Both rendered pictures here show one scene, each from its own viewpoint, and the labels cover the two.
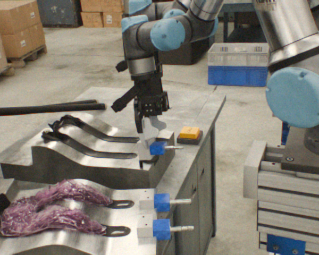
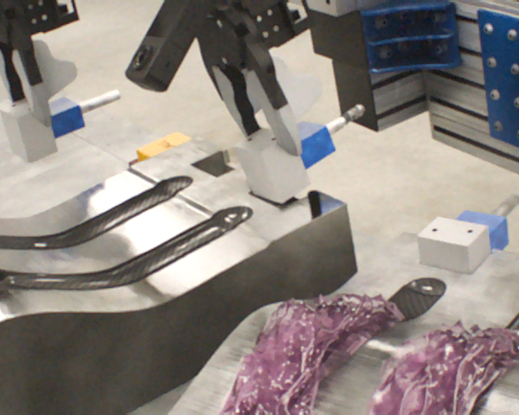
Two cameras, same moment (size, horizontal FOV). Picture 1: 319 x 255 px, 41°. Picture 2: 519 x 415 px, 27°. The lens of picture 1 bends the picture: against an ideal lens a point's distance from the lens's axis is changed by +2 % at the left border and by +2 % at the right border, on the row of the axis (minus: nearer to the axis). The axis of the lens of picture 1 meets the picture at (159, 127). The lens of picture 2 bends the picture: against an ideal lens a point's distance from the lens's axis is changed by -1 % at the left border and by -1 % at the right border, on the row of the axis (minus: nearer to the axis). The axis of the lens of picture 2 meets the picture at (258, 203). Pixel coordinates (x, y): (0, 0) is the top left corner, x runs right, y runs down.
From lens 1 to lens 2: 91 cm
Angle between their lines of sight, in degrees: 44
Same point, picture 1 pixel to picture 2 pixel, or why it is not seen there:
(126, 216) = (480, 300)
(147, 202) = (479, 241)
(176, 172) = not seen: hidden behind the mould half
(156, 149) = (314, 145)
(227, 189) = not seen: hidden behind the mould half
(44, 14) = not seen: outside the picture
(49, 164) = (35, 379)
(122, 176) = (278, 269)
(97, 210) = (424, 328)
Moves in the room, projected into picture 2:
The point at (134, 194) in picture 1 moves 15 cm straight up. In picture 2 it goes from (391, 271) to (366, 110)
